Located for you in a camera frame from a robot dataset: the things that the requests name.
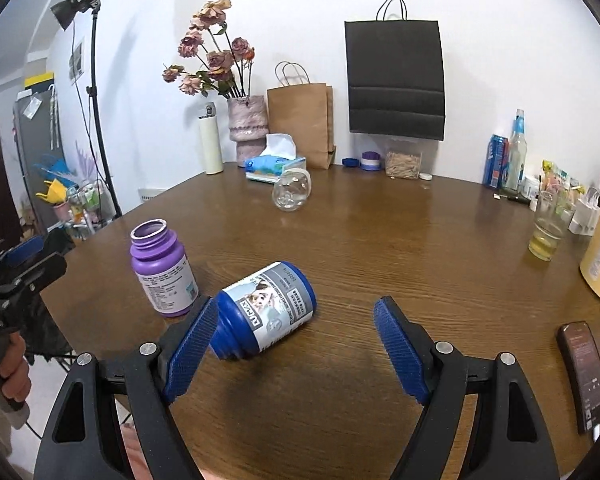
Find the black smartphone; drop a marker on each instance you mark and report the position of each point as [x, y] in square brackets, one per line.
[582, 361]

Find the colourful snack packets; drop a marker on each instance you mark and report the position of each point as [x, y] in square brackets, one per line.
[559, 183]

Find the glass of yellow liquid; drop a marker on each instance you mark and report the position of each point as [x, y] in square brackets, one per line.
[552, 217]

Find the clear glass jar lying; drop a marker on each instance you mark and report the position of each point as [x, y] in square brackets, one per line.
[292, 189]

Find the person's left hand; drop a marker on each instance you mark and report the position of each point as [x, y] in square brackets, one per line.
[14, 369]

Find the blue supplement bottle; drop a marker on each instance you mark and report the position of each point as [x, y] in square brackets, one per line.
[261, 309]

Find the cream thermos bottle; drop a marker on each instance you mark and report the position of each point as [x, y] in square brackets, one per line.
[210, 141]

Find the grey refrigerator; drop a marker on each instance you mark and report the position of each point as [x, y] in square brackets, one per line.
[39, 146]

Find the black paper bag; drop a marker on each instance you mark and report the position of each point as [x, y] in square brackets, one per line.
[395, 75]

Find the cluttered side shelf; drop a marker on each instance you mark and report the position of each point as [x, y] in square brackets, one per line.
[80, 199]

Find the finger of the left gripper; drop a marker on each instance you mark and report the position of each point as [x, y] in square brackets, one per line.
[35, 273]
[24, 251]

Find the clear glass bottle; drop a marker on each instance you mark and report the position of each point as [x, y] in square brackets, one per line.
[517, 153]

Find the purple supplement bottle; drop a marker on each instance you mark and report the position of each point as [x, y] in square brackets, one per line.
[161, 265]

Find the pink textured vase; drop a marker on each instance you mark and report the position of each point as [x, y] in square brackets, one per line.
[248, 124]

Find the blue tissue box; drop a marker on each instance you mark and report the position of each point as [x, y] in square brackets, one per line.
[280, 154]

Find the blue jar lid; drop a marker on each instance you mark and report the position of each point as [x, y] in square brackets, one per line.
[350, 162]

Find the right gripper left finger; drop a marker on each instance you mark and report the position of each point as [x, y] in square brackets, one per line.
[183, 345]

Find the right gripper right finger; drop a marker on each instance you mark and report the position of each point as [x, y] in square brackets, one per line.
[422, 365]

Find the black light stand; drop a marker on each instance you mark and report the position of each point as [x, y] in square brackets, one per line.
[93, 93]

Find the blue soda can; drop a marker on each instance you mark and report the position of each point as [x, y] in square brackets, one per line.
[496, 158]

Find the small purple white jar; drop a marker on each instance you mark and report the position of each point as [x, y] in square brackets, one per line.
[371, 161]

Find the clear container of nuts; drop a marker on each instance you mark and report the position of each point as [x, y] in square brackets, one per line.
[403, 159]

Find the dried pink rose bouquet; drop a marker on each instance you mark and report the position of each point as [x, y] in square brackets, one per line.
[225, 65]

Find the brown paper bag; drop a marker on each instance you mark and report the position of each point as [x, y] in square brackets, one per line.
[303, 109]

